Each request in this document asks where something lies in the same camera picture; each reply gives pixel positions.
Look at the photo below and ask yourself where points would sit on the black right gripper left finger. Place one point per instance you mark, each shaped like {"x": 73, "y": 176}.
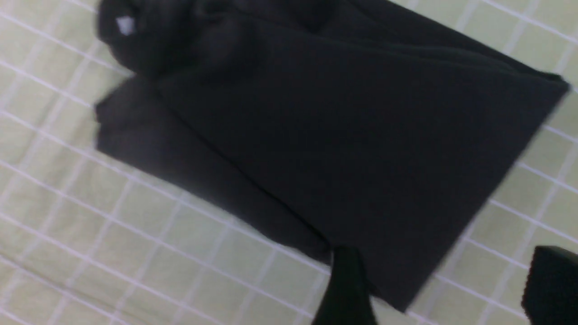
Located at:
{"x": 346, "y": 300}

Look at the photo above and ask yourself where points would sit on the dark gray long-sleeve shirt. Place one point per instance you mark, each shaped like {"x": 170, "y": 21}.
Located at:
{"x": 322, "y": 123}

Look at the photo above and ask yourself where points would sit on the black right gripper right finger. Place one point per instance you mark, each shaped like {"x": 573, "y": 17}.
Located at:
{"x": 551, "y": 293}

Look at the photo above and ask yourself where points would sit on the light green checkered tablecloth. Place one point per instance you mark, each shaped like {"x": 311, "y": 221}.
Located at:
{"x": 86, "y": 240}

